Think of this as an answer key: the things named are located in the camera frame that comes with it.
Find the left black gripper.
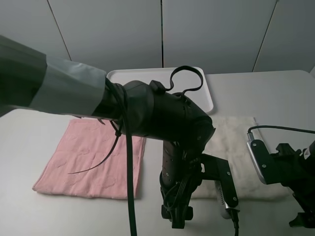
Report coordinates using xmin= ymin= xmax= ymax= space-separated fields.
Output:
xmin=159 ymin=141 xmax=204 ymax=229

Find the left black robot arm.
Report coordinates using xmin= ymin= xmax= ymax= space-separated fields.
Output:
xmin=0 ymin=37 xmax=215 ymax=235

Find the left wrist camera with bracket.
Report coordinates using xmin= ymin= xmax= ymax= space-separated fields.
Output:
xmin=201 ymin=154 xmax=240 ymax=222

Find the pink terry towel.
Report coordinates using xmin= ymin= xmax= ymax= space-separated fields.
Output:
xmin=32 ymin=118 xmax=147 ymax=200

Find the cream white terry towel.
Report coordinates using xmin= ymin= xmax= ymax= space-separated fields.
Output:
xmin=204 ymin=116 xmax=290 ymax=201

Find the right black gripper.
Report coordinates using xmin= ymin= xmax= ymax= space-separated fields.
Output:
xmin=271 ymin=143 xmax=315 ymax=229

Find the white rectangular plastic tray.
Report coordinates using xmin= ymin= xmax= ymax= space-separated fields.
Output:
xmin=107 ymin=67 xmax=214 ymax=113

